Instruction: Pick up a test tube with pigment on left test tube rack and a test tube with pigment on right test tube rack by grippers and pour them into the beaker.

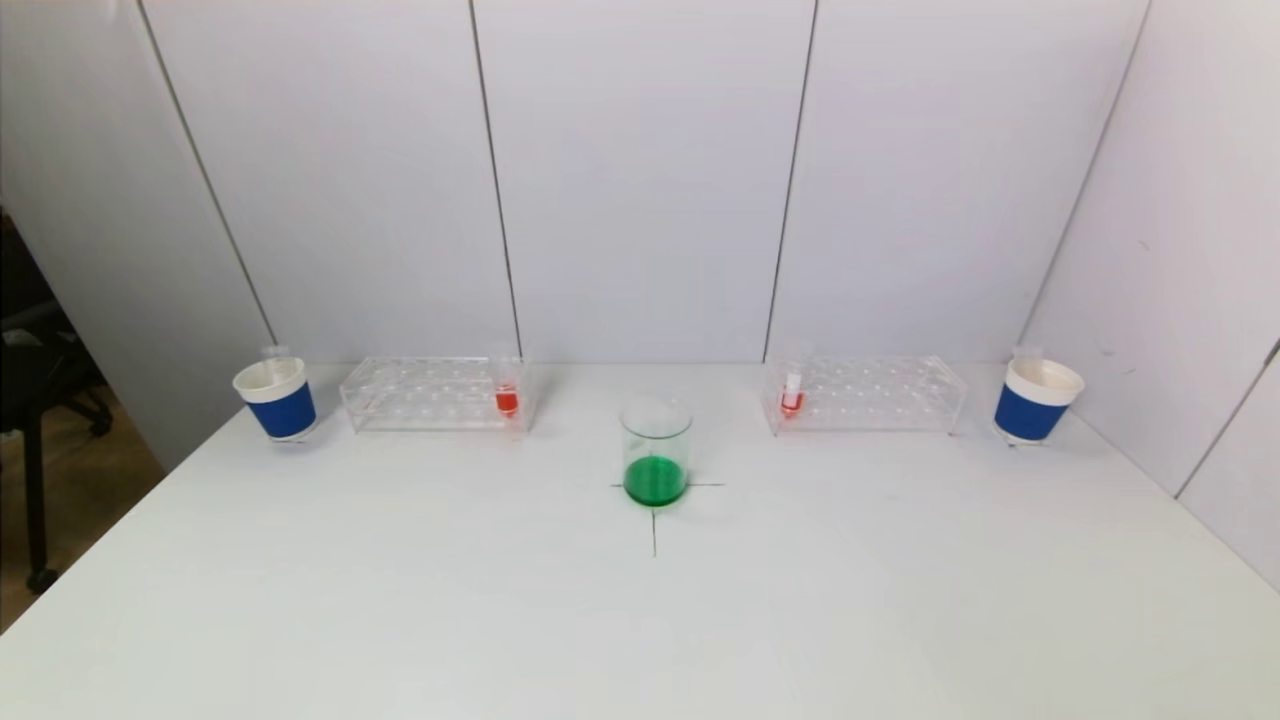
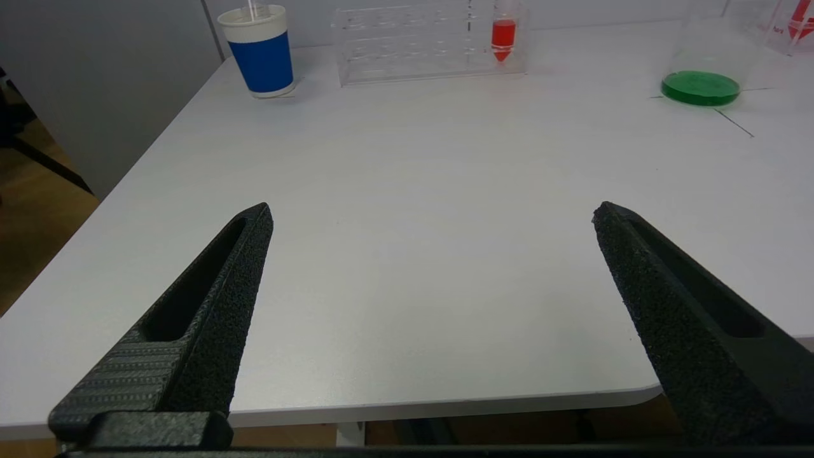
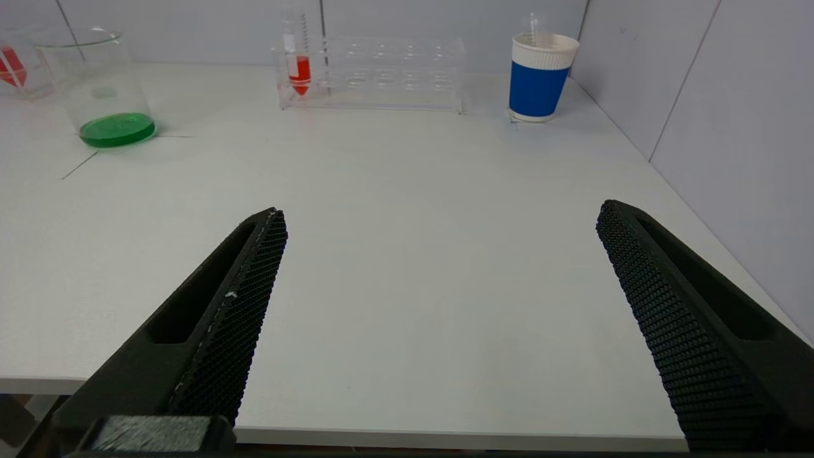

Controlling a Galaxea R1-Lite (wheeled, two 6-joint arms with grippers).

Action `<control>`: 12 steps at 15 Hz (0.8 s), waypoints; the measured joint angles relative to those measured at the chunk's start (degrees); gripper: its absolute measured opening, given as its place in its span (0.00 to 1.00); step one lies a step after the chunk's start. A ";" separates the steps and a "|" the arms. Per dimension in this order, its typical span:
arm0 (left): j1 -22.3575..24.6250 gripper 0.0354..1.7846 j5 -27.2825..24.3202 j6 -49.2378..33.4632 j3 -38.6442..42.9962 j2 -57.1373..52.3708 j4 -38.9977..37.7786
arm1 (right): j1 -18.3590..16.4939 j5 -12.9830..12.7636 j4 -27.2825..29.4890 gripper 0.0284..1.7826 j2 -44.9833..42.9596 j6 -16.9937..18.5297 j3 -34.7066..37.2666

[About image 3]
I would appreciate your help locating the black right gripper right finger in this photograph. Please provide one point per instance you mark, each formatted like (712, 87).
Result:
(706, 337)

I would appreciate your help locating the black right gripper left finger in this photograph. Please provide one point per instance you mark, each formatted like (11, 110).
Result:
(203, 343)

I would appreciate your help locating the yellow liquid test tube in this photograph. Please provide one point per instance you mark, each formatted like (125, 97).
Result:
(533, 28)

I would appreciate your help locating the clear glass beaker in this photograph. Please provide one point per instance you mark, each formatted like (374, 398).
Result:
(105, 108)

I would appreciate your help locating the red liquid tube white label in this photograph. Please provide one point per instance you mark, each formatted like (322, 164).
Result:
(297, 67)

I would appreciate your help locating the red liquid test tube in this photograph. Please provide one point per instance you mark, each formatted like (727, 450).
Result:
(11, 70)

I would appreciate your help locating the white paper cup blue sleeve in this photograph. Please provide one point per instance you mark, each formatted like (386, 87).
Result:
(539, 79)

